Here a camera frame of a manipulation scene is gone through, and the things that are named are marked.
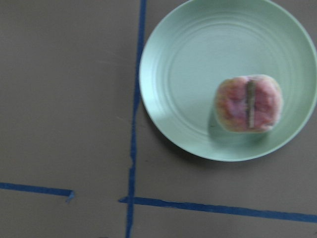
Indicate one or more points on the yellow pink peach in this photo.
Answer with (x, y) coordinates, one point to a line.
(248, 104)

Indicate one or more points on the light green plate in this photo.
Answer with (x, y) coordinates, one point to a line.
(204, 42)

